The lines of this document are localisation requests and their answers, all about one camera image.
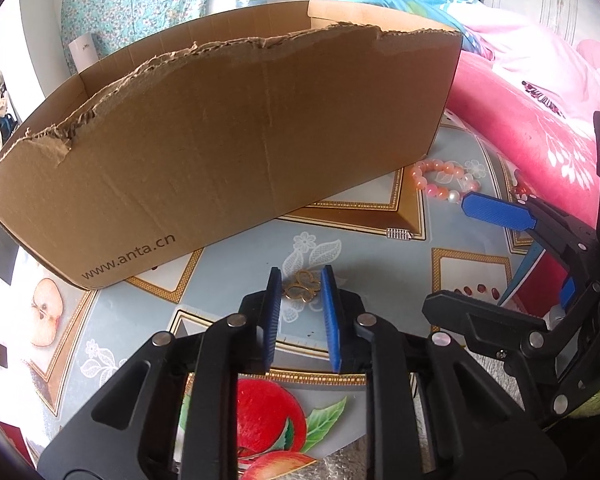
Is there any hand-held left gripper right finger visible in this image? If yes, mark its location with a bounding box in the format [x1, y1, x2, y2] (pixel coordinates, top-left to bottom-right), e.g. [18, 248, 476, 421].
[320, 264, 566, 480]

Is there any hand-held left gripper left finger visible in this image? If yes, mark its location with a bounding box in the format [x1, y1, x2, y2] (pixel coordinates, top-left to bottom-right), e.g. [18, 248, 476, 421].
[37, 266, 283, 480]

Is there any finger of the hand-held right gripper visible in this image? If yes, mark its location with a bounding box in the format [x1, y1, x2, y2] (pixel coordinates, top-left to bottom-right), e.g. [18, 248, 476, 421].
[421, 277, 600, 428]
[461, 192, 600, 291]

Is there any gold butterfly brooch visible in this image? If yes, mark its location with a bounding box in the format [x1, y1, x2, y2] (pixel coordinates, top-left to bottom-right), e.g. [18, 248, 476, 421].
[281, 269, 322, 302]

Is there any orange pink bead bracelet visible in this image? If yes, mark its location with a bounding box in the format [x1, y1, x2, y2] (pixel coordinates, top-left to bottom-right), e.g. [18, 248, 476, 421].
[411, 158, 481, 206]

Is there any brown cardboard box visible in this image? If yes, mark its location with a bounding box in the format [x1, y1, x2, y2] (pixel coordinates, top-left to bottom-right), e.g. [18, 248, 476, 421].
[0, 0, 463, 292]

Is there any table with fruit-print cloth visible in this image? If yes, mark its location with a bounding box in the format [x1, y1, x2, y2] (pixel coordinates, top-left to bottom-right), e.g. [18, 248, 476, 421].
[0, 110, 551, 480]

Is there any teal floral wall cloth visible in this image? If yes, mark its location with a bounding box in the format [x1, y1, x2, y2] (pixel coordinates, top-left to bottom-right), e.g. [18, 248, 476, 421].
[61, 0, 222, 56]

